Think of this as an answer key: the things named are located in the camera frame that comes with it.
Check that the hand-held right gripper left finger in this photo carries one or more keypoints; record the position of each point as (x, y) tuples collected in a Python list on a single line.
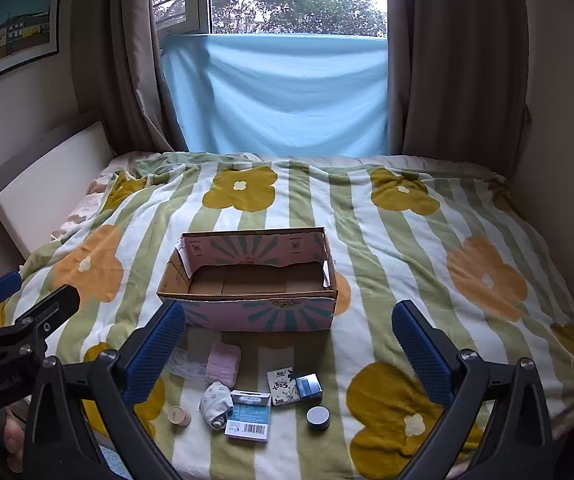
[(154, 355)]

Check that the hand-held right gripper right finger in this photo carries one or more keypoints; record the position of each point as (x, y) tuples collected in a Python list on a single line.
[(423, 355)]

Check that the clear plastic bag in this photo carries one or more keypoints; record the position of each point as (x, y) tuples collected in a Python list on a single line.
[(187, 365)]

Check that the small beige round jar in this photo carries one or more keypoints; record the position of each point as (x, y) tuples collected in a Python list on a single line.
[(179, 416)]

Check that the pink towel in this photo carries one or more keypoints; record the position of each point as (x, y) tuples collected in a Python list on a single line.
[(223, 366)]

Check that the white patterned sock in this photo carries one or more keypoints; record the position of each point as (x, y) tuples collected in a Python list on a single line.
[(214, 402)]

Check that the blue white box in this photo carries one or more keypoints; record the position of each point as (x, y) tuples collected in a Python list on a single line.
[(248, 417)]

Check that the pink printed cardboard box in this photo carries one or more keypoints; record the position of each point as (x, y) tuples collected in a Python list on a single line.
[(247, 285)]

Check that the small dark blue box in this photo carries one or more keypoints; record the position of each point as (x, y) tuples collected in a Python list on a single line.
[(309, 387)]

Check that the black round jar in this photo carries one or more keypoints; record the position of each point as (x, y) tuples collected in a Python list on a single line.
[(317, 417)]

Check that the black white patterned small box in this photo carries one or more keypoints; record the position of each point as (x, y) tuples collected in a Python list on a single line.
[(282, 386)]

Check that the person's left hand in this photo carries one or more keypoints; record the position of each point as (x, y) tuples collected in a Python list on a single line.
[(13, 437)]

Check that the white padded headboard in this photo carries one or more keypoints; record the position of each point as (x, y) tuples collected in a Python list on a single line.
[(47, 185)]

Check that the striped floral blanket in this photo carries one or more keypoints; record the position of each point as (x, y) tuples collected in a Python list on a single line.
[(392, 240)]

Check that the brown curtain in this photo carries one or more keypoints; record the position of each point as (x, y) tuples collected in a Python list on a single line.
[(457, 60), (127, 60)]

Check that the light blue hanging cloth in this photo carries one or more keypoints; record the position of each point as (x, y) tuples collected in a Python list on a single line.
[(277, 95)]

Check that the wall poster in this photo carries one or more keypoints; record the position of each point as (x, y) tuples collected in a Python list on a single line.
[(12, 30)]

